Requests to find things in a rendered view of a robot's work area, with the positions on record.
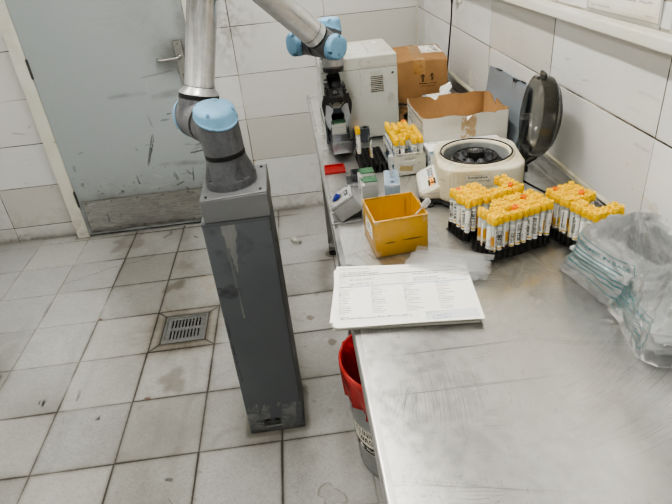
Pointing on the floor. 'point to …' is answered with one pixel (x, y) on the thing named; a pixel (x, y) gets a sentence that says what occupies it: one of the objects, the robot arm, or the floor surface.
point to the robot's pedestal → (257, 319)
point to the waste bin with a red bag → (357, 402)
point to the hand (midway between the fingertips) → (338, 126)
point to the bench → (505, 377)
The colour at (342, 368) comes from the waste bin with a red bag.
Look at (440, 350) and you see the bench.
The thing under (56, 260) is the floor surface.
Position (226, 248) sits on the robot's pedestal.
